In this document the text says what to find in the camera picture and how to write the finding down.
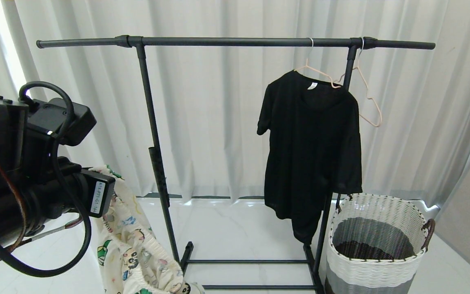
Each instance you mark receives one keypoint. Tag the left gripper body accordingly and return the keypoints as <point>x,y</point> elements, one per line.
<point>47,196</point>

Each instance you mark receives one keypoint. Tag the cream printed garment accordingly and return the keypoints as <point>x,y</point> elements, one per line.
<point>137,253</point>

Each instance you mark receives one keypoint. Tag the black garment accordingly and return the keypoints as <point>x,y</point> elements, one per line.
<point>312,155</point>

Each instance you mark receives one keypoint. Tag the pink clothes hanger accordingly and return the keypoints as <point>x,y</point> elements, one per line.
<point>365,87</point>
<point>320,74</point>

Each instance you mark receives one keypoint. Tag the black clothes rack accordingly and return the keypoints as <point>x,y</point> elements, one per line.
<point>239,41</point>

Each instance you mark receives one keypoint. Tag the white laundry basket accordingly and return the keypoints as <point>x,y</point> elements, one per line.
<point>373,261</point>

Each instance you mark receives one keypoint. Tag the white curtain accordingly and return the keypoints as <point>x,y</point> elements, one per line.
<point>218,122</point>

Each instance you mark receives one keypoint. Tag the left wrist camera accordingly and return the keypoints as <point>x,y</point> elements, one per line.
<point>67,118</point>

